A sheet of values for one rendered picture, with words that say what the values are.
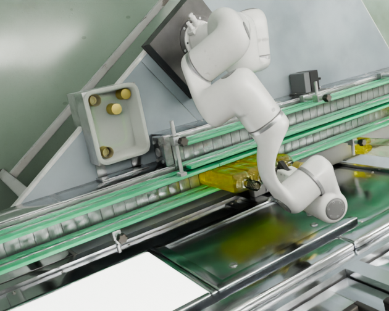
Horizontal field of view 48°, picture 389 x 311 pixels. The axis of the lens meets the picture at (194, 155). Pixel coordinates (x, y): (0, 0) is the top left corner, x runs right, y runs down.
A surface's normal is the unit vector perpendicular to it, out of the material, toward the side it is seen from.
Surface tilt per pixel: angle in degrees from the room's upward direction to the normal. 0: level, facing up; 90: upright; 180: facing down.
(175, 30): 1
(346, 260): 90
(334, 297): 90
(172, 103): 0
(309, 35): 0
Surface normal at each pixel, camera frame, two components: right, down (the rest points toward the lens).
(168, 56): 0.52, 0.11
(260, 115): 0.01, 0.25
